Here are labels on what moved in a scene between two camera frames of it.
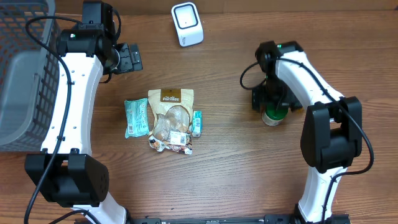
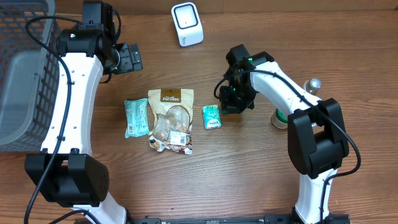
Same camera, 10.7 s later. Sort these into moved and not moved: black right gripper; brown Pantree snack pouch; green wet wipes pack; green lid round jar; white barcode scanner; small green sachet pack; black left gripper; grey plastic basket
Moved: black right gripper; small green sachet pack; green lid round jar
Not moved: black left gripper; white barcode scanner; grey plastic basket; green wet wipes pack; brown Pantree snack pouch
